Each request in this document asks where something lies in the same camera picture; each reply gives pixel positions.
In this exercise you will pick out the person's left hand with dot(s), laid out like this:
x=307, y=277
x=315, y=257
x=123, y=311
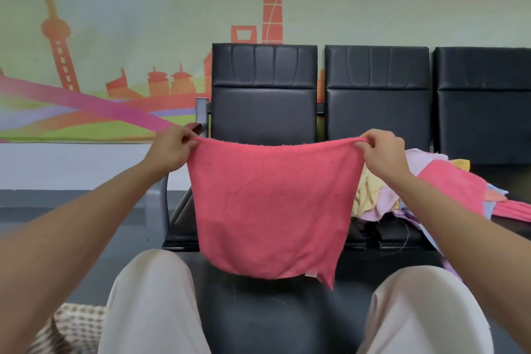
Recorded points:
x=168, y=152

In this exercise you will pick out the brown checked woven bag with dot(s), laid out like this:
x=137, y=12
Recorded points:
x=72, y=329

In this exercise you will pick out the grey metal bench armrest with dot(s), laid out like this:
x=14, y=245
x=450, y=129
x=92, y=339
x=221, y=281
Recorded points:
x=202, y=115

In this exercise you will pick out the person's leg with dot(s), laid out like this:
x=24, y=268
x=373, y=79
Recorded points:
x=427, y=316
x=153, y=308

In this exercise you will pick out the pink terry towel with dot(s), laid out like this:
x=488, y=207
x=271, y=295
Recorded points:
x=269, y=204

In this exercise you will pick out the person's right leg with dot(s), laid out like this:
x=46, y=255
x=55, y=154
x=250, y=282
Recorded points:
x=427, y=316

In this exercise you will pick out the person's left thumb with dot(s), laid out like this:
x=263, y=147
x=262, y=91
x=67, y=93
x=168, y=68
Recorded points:
x=189, y=145

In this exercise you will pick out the small yellow cloth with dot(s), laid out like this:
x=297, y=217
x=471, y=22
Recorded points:
x=461, y=164

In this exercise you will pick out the city skyline wall poster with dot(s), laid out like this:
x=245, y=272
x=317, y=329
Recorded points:
x=103, y=55

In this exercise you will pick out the person's right forearm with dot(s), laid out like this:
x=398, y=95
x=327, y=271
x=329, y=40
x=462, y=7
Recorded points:
x=464, y=233

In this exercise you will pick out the orange cloth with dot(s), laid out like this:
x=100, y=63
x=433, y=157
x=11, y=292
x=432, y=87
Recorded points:
x=494, y=196

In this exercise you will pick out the person's left forearm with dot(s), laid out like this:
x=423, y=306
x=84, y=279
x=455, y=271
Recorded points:
x=70, y=237

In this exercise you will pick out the person's right hand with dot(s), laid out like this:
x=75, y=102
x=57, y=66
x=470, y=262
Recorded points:
x=385, y=156

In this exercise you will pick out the pink cloth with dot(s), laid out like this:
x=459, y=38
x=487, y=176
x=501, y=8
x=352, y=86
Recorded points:
x=456, y=183

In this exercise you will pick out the black leather bench chair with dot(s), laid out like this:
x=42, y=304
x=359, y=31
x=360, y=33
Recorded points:
x=377, y=96
x=483, y=105
x=263, y=92

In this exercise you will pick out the light blue cloth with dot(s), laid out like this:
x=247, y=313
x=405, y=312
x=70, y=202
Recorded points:
x=489, y=209

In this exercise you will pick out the pale yellow cloth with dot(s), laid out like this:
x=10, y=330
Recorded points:
x=367, y=196

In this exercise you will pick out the person's left leg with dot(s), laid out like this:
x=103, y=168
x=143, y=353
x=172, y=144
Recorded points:
x=153, y=308

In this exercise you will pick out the black leather seat cushion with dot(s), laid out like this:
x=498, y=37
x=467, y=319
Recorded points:
x=286, y=316

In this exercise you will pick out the person's right thumb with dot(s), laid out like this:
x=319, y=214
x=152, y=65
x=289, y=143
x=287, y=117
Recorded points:
x=370, y=148

